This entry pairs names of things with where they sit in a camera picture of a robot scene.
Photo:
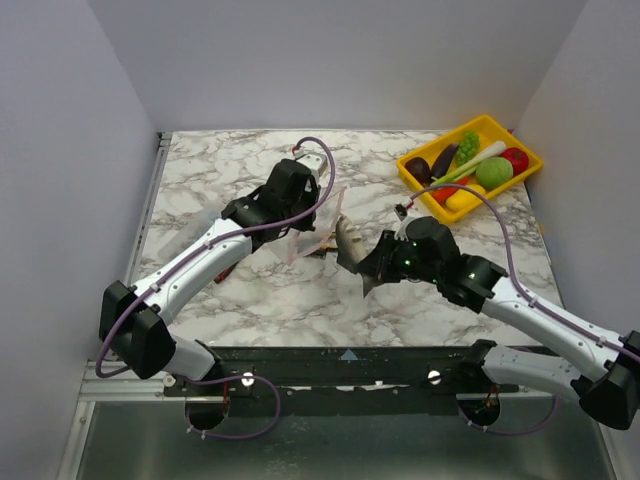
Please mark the yellow toy mango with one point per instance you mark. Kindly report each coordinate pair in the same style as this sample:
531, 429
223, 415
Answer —
464, 199

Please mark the dark red toy beet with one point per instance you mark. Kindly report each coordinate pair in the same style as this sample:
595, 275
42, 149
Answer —
420, 170

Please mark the grey toy fish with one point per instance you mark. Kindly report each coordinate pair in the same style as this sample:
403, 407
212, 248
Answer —
352, 252

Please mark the green toy grapes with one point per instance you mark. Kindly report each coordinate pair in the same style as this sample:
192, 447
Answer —
468, 147

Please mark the red toy tomato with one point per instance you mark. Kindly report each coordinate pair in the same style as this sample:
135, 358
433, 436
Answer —
518, 159

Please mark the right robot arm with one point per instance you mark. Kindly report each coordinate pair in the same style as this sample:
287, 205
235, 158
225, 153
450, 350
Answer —
596, 367

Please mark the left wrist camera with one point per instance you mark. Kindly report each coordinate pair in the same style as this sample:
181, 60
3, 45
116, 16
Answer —
316, 163

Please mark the green toy cabbage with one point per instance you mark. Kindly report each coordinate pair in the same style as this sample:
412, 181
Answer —
494, 172

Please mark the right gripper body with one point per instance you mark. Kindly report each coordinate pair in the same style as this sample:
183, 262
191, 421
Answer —
379, 261

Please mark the clear zip top bag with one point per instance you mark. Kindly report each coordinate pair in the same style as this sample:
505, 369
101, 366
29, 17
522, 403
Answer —
298, 244

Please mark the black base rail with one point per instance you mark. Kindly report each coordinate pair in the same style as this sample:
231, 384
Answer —
340, 381

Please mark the yellow handled pliers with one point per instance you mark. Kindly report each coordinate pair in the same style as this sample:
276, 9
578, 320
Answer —
323, 251

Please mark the clear plastic box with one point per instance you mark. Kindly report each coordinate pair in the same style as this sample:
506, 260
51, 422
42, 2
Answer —
195, 227

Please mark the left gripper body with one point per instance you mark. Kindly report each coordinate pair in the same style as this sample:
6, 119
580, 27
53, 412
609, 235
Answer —
311, 192

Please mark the purple toy eggplant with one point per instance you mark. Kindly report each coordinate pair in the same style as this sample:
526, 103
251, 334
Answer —
442, 164

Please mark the yellow plastic tray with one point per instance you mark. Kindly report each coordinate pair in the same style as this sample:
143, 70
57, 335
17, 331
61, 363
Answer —
489, 131

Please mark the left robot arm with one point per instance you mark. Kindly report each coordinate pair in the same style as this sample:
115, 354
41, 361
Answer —
134, 319

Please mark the red toy chili pepper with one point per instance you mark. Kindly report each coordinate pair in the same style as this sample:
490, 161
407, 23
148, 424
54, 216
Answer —
442, 194

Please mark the toy green onion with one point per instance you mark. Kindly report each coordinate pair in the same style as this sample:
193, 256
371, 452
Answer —
491, 151

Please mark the red black utility knife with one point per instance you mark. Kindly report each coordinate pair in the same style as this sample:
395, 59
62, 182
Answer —
224, 274

